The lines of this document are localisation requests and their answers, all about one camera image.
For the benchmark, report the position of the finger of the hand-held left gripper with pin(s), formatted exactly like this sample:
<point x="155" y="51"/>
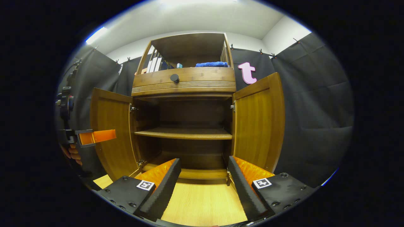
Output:
<point x="102" y="136"/>

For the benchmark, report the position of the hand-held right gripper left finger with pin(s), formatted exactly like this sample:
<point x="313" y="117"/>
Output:
<point x="167" y="186"/>

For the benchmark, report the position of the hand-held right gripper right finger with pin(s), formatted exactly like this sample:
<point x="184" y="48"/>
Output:
<point x="241" y="189"/>

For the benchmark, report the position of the wooden shoe cabinet door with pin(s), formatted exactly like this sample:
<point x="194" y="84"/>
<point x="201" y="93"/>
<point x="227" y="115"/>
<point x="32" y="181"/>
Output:
<point x="258" y="126"/>
<point x="110" y="135"/>

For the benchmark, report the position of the wooden double-door shoe cabinet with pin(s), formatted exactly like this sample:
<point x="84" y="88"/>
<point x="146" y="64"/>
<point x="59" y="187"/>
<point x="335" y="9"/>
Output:
<point x="189" y="113"/>

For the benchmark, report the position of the white book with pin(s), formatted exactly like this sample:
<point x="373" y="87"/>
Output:
<point x="158" y="64"/>
<point x="154" y="65"/>
<point x="149" y="66"/>

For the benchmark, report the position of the black backdrop cloth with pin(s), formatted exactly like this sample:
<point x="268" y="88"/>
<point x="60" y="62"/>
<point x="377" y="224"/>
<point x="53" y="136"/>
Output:
<point x="315" y="110"/>

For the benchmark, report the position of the wooden drawer with black knob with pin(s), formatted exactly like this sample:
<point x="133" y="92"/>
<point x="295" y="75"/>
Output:
<point x="202" y="75"/>

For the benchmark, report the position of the blue folded towel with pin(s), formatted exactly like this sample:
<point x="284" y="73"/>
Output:
<point x="211" y="64"/>

